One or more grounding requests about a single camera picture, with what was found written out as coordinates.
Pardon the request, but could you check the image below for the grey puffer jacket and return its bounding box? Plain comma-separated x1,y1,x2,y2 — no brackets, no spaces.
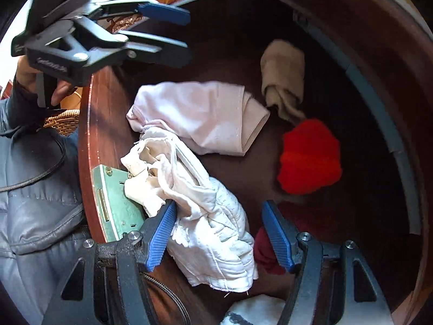
0,122,97,325

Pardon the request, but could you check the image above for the bright red underwear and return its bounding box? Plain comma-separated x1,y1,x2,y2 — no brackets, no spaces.
277,118,342,196

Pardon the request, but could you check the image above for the thin black cable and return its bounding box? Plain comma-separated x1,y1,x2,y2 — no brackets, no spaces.
0,135,67,193

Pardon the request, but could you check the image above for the person's left forearm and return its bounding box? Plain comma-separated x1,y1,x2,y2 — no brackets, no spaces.
0,80,68,136

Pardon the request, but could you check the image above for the person's left hand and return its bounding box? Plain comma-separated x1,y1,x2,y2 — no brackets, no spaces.
15,56,78,108

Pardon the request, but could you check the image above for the black braided cable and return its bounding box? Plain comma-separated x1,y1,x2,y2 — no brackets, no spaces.
140,271,192,325

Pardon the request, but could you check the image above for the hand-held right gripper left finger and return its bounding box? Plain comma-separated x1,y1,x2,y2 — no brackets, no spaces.
41,200,178,325

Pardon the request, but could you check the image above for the green metal drawer lock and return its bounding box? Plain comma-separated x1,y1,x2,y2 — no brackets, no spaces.
91,164,153,242

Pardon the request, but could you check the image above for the white lace-trimmed underwear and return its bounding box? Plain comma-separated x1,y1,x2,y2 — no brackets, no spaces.
120,128,259,293

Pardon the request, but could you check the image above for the dark red underwear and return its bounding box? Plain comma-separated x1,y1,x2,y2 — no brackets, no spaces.
253,201,305,275

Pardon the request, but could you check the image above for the white and black cloth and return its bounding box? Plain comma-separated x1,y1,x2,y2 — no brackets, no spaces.
220,294,288,325

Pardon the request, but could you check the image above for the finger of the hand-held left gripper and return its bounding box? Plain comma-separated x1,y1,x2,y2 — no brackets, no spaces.
83,0,191,27
75,18,191,69

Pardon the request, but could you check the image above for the wicker basket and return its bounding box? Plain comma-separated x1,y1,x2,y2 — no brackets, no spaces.
42,90,83,138

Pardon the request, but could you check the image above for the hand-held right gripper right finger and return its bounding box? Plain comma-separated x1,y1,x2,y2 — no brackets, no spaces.
261,200,393,325

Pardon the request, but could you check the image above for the tan underwear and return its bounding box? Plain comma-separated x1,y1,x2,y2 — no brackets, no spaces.
260,39,307,122

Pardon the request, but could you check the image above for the pale pink underwear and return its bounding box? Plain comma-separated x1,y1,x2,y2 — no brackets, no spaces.
126,80,271,157

